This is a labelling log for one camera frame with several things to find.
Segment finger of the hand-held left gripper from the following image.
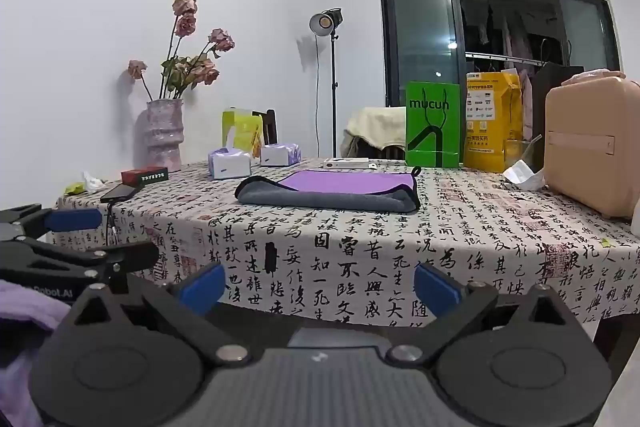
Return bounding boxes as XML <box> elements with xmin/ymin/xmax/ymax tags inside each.
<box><xmin>0</xmin><ymin>204</ymin><xmax>104</xmax><ymax>240</ymax></box>
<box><xmin>0</xmin><ymin>240</ymin><xmax>160</xmax><ymax>296</ymax></box>

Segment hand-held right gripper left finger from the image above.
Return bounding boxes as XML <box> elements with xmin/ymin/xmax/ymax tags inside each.
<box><xmin>57</xmin><ymin>263</ymin><xmax>252</xmax><ymax>366</ymax></box>

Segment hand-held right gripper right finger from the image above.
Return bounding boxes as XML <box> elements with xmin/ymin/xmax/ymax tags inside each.
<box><xmin>392</xmin><ymin>263</ymin><xmax>587</xmax><ymax>366</ymax></box>

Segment purple and grey towel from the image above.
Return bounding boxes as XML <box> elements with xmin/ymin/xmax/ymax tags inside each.
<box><xmin>235</xmin><ymin>166</ymin><xmax>422</xmax><ymax>214</ymax></box>

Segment person's left forearm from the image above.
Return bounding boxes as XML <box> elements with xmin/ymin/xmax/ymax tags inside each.
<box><xmin>0</xmin><ymin>281</ymin><xmax>72</xmax><ymax>410</ymax></box>

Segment black smartphone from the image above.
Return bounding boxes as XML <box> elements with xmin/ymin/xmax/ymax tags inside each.
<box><xmin>99</xmin><ymin>183</ymin><xmax>143</xmax><ymax>204</ymax></box>

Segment red and black box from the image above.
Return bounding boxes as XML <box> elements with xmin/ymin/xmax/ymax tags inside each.
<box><xmin>120</xmin><ymin>166</ymin><xmax>170</xmax><ymax>184</ymax></box>

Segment calligraphy printed tablecloth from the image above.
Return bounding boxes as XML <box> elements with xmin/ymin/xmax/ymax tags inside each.
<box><xmin>50</xmin><ymin>156</ymin><xmax>640</xmax><ymax>344</ymax></box>

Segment speckled pink ceramic vase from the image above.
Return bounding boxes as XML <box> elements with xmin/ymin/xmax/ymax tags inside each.
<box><xmin>144</xmin><ymin>99</ymin><xmax>185</xmax><ymax>173</ymax></box>

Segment white tissue pack left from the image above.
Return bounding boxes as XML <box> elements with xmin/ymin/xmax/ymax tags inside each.
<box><xmin>207</xmin><ymin>147</ymin><xmax>253</xmax><ymax>180</ymax></box>

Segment white paper slip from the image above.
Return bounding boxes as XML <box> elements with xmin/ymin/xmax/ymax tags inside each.
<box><xmin>502</xmin><ymin>160</ymin><xmax>546</xmax><ymax>189</ymax></box>

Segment purple tissue pack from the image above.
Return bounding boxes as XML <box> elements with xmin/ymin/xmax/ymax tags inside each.
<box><xmin>259</xmin><ymin>143</ymin><xmax>302</xmax><ymax>168</ymax></box>

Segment flat white box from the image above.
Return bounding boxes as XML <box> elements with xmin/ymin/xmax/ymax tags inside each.
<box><xmin>322</xmin><ymin>157</ymin><xmax>379</xmax><ymax>170</ymax></box>

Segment dark chair under blanket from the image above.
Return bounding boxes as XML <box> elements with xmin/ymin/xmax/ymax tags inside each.
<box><xmin>342</xmin><ymin>129</ymin><xmax>407</xmax><ymax>160</ymax></box>

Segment yellow green tissue box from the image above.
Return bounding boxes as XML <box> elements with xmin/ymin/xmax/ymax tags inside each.
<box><xmin>221</xmin><ymin>108</ymin><xmax>264</xmax><ymax>158</ymax></box>

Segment clear plastic container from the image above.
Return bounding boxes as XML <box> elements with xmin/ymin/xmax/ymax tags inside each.
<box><xmin>504</xmin><ymin>134</ymin><xmax>544</xmax><ymax>173</ymax></box>

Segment green paper bag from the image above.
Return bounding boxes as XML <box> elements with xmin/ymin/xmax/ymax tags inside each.
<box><xmin>404</xmin><ymin>81</ymin><xmax>462</xmax><ymax>169</ymax></box>

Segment cream blanket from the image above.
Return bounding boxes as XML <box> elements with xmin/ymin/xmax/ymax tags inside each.
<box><xmin>345</xmin><ymin>106</ymin><xmax>407</xmax><ymax>153</ymax></box>

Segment yellow paper bag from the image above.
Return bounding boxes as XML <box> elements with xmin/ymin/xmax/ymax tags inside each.
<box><xmin>463</xmin><ymin>71</ymin><xmax>524</xmax><ymax>174</ymax></box>

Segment dark wooden chair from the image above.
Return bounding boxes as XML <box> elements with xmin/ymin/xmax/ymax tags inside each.
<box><xmin>252</xmin><ymin>109</ymin><xmax>277</xmax><ymax>146</ymax></box>

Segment dried pink rose bouquet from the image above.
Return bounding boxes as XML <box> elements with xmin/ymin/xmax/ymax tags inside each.
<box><xmin>127</xmin><ymin>0</ymin><xmax>236</xmax><ymax>102</ymax></box>

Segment beige suitcase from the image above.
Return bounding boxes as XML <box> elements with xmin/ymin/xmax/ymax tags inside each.
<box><xmin>543</xmin><ymin>74</ymin><xmax>640</xmax><ymax>221</ymax></box>

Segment black studio light on stand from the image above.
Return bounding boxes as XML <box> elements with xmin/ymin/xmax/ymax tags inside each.
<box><xmin>308</xmin><ymin>8</ymin><xmax>344</xmax><ymax>158</ymax></box>

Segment dark framed sliding glass door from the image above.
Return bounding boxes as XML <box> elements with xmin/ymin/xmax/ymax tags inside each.
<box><xmin>378</xmin><ymin>0</ymin><xmax>624</xmax><ymax>108</ymax></box>

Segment hanging clothes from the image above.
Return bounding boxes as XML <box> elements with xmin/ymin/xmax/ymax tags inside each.
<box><xmin>460</xmin><ymin>0</ymin><xmax>572</xmax><ymax>68</ymax></box>

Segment black charging cable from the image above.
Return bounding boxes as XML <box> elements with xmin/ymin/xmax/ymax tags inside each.
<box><xmin>104</xmin><ymin>201</ymin><xmax>120</xmax><ymax>249</ymax></box>

